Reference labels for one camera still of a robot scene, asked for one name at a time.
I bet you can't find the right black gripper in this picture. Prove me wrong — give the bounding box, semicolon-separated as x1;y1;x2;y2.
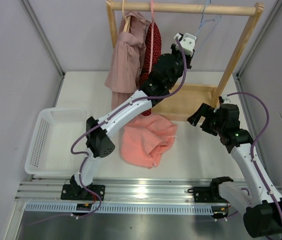
187;103;225;137

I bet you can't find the salmon pink skirt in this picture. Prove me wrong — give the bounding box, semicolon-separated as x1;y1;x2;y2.
120;114;178;169

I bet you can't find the blue wire hanger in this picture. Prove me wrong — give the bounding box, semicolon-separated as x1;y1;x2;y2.
195;0;222;53

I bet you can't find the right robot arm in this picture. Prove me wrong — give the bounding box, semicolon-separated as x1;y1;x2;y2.
187;103;282;238

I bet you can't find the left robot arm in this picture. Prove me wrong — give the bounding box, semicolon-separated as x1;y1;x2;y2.
61;42;195;201

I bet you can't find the beige wooden hanger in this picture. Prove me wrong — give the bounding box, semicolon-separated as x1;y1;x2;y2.
121;0;131;33

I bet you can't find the pink plastic hanger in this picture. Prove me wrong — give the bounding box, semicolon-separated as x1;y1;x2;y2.
148;0;155;73

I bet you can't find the red polka dot garment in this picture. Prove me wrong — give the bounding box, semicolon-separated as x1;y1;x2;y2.
137;21;162;117

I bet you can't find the wooden clothes rack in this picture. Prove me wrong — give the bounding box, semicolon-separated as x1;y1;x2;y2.
106;0;264;121

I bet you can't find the dusty pink hanging garment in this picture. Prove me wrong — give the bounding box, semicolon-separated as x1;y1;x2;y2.
104;11;150;110

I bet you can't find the white plastic basket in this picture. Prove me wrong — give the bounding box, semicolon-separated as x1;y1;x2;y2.
24;107;90;177

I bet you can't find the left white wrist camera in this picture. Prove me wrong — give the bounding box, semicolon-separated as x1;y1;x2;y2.
174;32;197;57

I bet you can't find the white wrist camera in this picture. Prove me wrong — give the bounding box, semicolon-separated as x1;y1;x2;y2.
174;32;197;57
218;95;232;110

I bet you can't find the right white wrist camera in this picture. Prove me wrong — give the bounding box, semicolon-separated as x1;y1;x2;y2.
218;95;232;110

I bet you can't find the aluminium mounting rail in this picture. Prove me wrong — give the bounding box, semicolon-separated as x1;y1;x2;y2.
14;176;282;216

